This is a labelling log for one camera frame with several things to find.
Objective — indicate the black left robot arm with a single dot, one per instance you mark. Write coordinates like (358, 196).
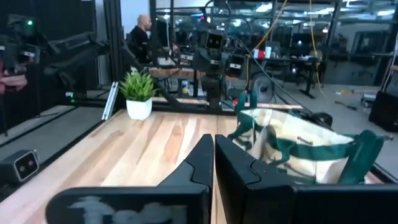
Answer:
(213, 90)

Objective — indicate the beige green-trimmed gardening bag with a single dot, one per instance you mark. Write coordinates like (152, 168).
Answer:
(295, 130)

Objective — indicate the black office desk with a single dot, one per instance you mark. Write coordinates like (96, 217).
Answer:
(306, 77)

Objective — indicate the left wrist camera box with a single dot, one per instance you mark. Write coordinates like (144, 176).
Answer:
(214, 40)

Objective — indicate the red cup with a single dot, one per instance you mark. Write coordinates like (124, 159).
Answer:
(261, 54)

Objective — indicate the wooden desk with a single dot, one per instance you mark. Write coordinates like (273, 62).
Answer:
(174, 73)

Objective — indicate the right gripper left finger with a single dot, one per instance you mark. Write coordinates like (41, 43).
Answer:
(192, 174)

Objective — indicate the person's hand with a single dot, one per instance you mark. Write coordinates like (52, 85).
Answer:
(12, 81)

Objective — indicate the black equipment case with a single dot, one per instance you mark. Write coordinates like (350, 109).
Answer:
(385, 109)

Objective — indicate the silver aluminium bar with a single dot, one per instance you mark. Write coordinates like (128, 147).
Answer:
(110, 101)

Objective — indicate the person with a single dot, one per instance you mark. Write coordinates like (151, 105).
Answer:
(140, 40)

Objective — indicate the grey depth camera box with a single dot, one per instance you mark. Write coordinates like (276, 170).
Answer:
(21, 166)

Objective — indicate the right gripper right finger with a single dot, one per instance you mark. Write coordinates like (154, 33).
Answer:
(242, 186)

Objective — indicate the grey floor fan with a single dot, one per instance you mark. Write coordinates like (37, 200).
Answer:
(262, 88)

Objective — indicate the green plant in white pot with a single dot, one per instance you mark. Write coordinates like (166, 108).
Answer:
(138, 90)

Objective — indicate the white cup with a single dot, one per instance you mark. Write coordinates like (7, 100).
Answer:
(268, 52)

